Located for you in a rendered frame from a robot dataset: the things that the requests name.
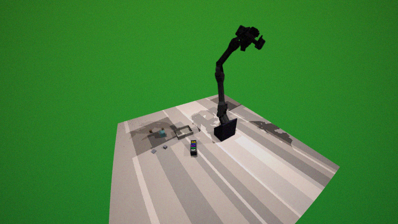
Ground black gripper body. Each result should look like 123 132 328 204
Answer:
235 25 266 50

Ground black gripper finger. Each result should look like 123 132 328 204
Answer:
239 26 250 36
255 35 264 47

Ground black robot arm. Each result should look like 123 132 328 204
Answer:
215 27 260 125

